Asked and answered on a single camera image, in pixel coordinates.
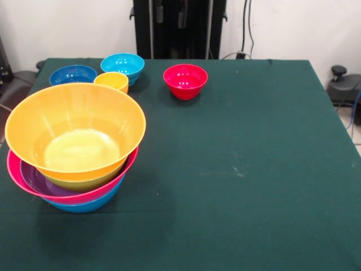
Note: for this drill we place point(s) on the black chair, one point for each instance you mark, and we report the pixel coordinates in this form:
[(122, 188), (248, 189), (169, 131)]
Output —
[(17, 84)]

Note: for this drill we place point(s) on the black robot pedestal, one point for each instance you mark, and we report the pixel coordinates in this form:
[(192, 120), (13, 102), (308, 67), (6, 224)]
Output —
[(197, 34)]

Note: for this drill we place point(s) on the small light blue bowl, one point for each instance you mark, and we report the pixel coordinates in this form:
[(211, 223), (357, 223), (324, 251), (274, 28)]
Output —
[(122, 63)]

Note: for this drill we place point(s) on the black table clamp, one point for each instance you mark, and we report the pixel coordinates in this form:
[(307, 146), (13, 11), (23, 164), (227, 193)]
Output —
[(39, 65)]

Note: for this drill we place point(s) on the dark green tablecloth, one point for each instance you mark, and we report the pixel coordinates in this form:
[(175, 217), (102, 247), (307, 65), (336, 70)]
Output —
[(253, 226)]

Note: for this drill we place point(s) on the green bowl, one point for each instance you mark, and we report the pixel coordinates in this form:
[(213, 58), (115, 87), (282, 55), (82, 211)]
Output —
[(81, 185)]

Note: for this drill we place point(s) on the large light blue bowl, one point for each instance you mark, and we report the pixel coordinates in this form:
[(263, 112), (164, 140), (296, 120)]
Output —
[(84, 207)]

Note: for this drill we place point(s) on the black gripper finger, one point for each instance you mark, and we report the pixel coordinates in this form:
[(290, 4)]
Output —
[(182, 17), (160, 14)]

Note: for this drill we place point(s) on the black knobbed device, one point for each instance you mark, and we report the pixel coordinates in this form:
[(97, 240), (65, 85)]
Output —
[(342, 87)]

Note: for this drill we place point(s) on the small red bowl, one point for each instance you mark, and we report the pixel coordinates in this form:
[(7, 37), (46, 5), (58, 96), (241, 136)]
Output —
[(184, 79)]

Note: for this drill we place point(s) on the yellow cup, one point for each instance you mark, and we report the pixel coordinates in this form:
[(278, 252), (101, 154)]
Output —
[(112, 80)]

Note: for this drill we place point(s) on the large orange bowl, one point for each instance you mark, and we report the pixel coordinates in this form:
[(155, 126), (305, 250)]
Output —
[(73, 121)]

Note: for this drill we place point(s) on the large pink bowl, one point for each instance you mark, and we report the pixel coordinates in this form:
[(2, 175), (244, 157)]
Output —
[(12, 169)]

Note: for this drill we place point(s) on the small dark blue bowl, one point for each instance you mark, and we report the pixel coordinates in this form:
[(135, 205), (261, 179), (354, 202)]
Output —
[(72, 74)]

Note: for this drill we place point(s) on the purple bowl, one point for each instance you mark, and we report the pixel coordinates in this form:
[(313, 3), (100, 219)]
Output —
[(34, 180)]

